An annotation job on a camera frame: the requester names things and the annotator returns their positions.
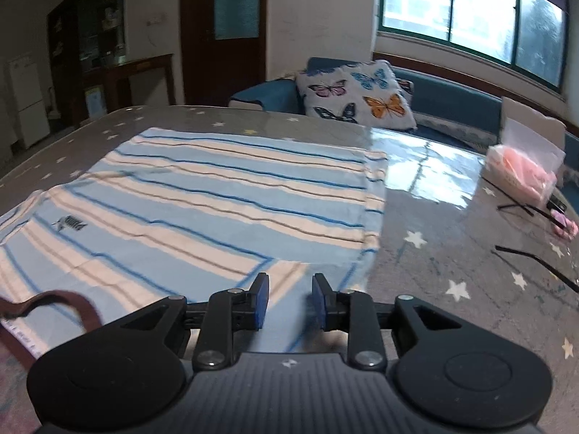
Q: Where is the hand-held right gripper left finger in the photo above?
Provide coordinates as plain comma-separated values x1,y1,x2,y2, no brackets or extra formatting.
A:
118,272,270,370

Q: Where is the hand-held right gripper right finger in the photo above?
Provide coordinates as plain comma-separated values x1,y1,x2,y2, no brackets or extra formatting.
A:
312,273,463,370

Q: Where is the blue striped shirt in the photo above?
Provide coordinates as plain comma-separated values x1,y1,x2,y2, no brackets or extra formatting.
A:
0,127,389,357

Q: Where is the star print tablecloth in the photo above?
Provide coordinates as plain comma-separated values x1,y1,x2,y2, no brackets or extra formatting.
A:
0,105,579,417

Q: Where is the dark red chair back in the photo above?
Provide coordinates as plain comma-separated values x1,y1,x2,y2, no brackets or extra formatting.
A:
0,290,104,370

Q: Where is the butterfly print pillow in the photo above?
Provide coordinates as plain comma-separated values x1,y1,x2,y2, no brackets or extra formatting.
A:
295,60,417,131

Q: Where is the blue sofa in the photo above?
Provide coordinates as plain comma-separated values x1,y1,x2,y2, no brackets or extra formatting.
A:
229,57,567,153

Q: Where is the clear bag of pink items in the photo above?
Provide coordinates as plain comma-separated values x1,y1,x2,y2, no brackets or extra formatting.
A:
482,116,567,211

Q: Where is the small pink object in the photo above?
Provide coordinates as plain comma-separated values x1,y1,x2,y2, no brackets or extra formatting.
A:
553,210,579,238

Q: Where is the dark wooden door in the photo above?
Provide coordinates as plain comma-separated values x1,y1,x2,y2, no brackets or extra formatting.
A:
180,0,269,106

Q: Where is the dark wooden cabinet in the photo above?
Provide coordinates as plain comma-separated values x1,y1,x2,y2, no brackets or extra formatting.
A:
47,0,176,129

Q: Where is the white refrigerator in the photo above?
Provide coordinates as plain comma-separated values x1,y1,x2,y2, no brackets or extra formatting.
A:
6,54,50,149

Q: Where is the green framed window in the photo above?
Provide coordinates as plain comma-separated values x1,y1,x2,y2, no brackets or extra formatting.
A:
375,0,570,92

